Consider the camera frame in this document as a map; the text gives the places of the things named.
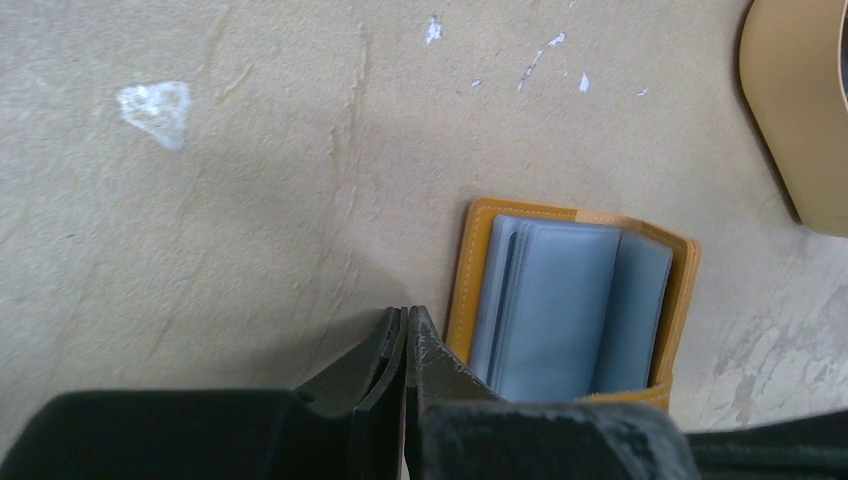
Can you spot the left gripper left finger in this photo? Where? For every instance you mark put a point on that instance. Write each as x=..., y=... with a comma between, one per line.
x=346, y=422

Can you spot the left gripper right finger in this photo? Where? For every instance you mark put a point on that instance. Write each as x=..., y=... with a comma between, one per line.
x=458, y=428

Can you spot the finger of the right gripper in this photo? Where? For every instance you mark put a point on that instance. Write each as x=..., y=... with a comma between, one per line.
x=813, y=447

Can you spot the orange oval tray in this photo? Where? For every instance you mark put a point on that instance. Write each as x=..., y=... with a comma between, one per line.
x=793, y=68

